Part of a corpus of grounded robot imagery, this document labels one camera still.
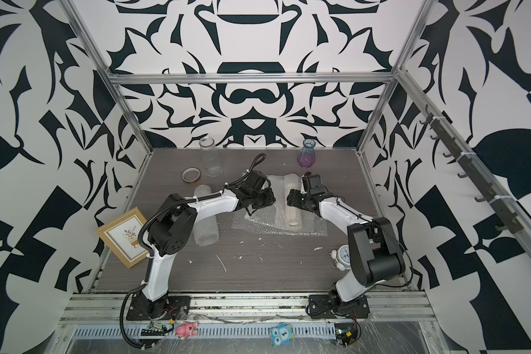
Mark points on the white perforated cable duct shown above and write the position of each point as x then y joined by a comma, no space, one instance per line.
303,330

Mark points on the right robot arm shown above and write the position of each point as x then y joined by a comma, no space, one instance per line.
376,255

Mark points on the blue toy figure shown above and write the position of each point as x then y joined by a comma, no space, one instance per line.
281,335

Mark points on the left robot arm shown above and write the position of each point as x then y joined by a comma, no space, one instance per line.
169,229

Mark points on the right circuit board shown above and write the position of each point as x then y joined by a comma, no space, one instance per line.
347,335

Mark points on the wooden picture frame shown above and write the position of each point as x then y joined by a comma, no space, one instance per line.
122,237

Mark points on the clear glass vase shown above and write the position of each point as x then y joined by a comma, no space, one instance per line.
212,163

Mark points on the pink toy figure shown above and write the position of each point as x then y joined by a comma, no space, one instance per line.
187,329

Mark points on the bubble wrap around vase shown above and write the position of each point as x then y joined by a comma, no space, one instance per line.
280,219

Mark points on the white alarm clock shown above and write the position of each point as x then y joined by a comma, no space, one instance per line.
341,258

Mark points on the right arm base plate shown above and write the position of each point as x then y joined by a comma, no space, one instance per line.
329,306

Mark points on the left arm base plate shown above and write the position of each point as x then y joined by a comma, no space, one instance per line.
170,307

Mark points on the brown tape roll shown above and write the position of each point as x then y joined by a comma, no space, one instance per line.
191,175

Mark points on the left circuit board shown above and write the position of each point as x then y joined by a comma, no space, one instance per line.
154,329

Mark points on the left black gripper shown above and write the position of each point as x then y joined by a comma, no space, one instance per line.
271,198

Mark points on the bubble-wrapped roll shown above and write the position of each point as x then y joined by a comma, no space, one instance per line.
206,231

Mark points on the circuit board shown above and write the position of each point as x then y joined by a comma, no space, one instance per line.
154,329
347,335

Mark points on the purple blue glass vase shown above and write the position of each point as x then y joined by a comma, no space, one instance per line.
306,156

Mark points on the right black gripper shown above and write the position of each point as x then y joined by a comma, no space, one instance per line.
292,199

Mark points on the black hook rail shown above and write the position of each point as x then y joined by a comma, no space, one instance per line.
473,168

